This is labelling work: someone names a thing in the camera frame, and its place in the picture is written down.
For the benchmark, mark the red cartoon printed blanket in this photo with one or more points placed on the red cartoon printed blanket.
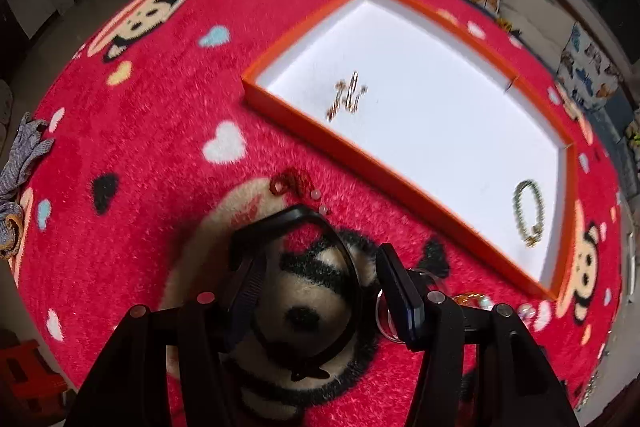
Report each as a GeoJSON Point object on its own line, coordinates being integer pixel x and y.
{"type": "Point", "coordinates": [150, 132]}

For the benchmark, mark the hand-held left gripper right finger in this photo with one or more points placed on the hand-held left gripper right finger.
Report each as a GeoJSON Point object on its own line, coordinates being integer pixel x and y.
{"type": "Point", "coordinates": [400, 299]}

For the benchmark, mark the black smart band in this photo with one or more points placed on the black smart band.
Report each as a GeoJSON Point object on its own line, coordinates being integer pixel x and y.
{"type": "Point", "coordinates": [356, 302]}

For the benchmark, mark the grey knit glove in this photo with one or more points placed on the grey knit glove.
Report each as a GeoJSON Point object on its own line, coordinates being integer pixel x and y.
{"type": "Point", "coordinates": [22, 152]}

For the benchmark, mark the red stool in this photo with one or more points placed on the red stool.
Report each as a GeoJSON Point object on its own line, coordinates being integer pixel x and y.
{"type": "Point", "coordinates": [25, 372]}

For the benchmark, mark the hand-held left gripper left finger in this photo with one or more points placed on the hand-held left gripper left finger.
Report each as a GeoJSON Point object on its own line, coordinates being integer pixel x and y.
{"type": "Point", "coordinates": [241, 294]}

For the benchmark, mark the orange tray box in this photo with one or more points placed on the orange tray box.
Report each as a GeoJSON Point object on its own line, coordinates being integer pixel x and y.
{"type": "Point", "coordinates": [425, 107]}

